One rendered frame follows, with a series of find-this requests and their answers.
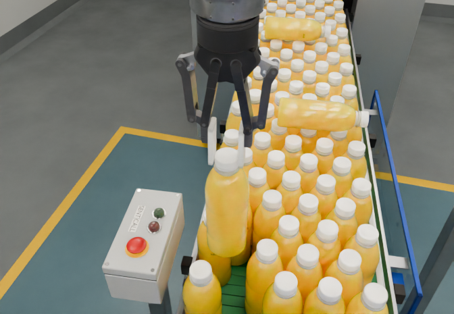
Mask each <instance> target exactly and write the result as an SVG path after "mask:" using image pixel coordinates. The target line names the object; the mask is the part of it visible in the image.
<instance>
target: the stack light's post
mask: <svg viewBox="0 0 454 314"><path fill-rule="evenodd" d="M453 260H454V206H453V208H452V210H451V212H450V214H449V216H448V218H447V220H446V222H445V224H444V226H443V228H442V230H441V232H440V234H439V236H438V238H437V240H436V242H435V244H434V246H433V248H432V250H431V252H430V254H429V256H428V258H427V260H426V262H425V264H424V266H423V268H422V270H421V272H420V274H419V279H420V285H421V289H422V294H423V297H422V299H421V301H420V303H419V305H418V307H417V309H416V310H415V313H414V314H423V313H424V311H425V310H426V307H427V306H428V304H429V302H430V301H431V299H432V297H433V296H434V293H435V292H436V290H437V288H438V287H439V285H440V283H441V282H442V280H443V278H444V276H445V274H446V273H447V271H448V269H449V268H450V266H451V264H452V262H453Z"/></svg>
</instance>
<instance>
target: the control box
mask: <svg viewBox="0 0 454 314"><path fill-rule="evenodd" d="M143 206H144V208H143ZM140 207H141V208H140ZM159 207H160V208H162V209H163V210H164V212H165V213H164V215H163V216H162V217H155V216H154V215H153V211H154V210H155V209H156V208H159ZM139 208H140V209H139ZM138 209H139V210H138ZM142 209H143V210H142ZM141 211H142V212H141ZM139 212H140V213H139ZM137 213H139V214H137ZM136 215H137V216H136ZM140 215H141V216H140ZM139 216H140V218H139ZM152 221H157V222H158V223H159V229H158V230H157V231H155V232H152V231H150V230H149V229H148V225H149V223H150V222H152ZM133 223H135V226H133V225H134V224H133ZM136 224H137V225H136ZM184 225H185V222H184V209H183V202H182V193H177V192H165V191H158V190H147V189H141V188H137V189H136V191H135V194H134V196H133V198H132V200H131V202H130V205H129V207H128V209H127V212H126V214H125V216H124V218H123V220H122V223H121V225H120V227H119V230H118V232H117V234H116V237H115V238H114V241H113V243H112V245H111V248H110V250H109V252H108V254H107V256H106V259H105V261H104V263H103V266H102V269H103V273H104V274H105V279H106V281H107V285H108V287H109V291H110V294H111V296H112V297H114V298H123V299H128V300H137V301H142V302H146V303H155V304H161V302H162V300H163V296H164V292H165V290H166V286H167V283H168V279H169V276H170V272H171V270H172V266H173V262H174V259H175V256H176V252H177V249H178V245H179V242H180V238H181V236H182V231H183V229H184ZM131 226H133V227H131ZM130 229H132V230H130ZM134 237H141V238H144V239H145V241H146V243H147V245H146V248H145V250H144V251H142V252H141V253H137V254H133V253H130V252H128V250H127V248H126V245H127V243H128V241H129V240H130V239H131V238H134Z"/></svg>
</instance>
